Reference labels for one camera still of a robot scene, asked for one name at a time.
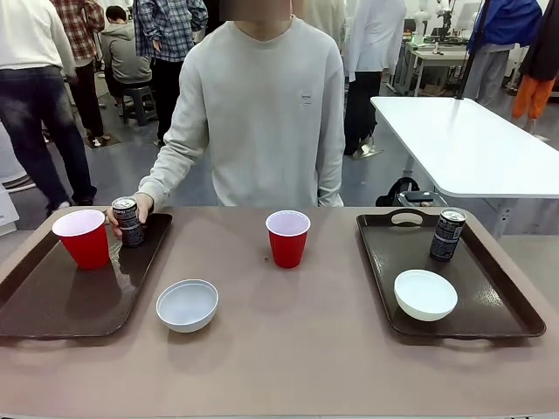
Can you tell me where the person's right hand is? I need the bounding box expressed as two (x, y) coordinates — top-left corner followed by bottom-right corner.
(106, 191), (155, 240)

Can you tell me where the black drink can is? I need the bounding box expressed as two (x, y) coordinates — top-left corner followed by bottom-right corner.
(429, 207), (466, 263)
(111, 196), (146, 249)

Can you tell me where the red plastic cup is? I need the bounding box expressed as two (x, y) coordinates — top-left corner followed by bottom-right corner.
(265, 209), (312, 270)
(52, 209), (113, 271)

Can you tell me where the white plastic bowl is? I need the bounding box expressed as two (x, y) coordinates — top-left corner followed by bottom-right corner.
(155, 279), (219, 334)
(393, 269), (459, 323)

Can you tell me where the person's right forearm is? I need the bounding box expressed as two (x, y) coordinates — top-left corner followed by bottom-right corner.
(137, 130), (210, 207)

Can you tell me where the person's left forearm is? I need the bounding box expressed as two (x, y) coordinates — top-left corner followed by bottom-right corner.
(314, 143), (346, 207)

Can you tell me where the grey plastic stool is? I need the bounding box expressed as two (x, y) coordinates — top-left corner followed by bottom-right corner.
(121, 85), (157, 127)

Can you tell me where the brown plastic serving tray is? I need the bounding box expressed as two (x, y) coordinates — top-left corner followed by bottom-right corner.
(355, 208), (547, 340)
(0, 211), (174, 340)

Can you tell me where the person in cream sweater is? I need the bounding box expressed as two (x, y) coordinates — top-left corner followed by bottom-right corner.
(138, 0), (346, 209)

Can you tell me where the seated person in grey hoodie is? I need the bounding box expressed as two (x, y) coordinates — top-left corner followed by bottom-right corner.
(99, 4), (154, 106)

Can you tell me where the person in blue plaid shirt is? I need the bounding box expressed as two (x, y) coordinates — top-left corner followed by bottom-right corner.
(133, 0), (209, 148)

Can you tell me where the person in red plaid shirt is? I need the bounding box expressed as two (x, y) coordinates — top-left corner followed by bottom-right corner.
(50, 0), (106, 148)

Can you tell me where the person in white shirt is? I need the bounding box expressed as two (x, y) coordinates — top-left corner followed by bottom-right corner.
(0, 0), (98, 215)

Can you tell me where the black bag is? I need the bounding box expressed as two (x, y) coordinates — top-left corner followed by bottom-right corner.
(375, 176), (449, 209)

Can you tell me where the person in white coat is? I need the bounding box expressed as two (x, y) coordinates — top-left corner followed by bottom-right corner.
(342, 0), (407, 157)

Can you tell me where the white background table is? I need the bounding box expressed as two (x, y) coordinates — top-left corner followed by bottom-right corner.
(369, 95), (559, 239)

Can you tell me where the grey background desk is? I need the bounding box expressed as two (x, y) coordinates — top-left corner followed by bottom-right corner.
(404, 38), (471, 98)

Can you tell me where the black slanted pole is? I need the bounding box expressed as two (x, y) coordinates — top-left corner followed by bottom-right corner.
(456, 0), (488, 102)

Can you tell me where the person in orange trousers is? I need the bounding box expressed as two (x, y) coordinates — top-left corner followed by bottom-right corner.
(511, 0), (559, 132)

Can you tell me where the person in blue jacket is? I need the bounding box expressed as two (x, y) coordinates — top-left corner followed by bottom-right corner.
(462, 0), (542, 110)

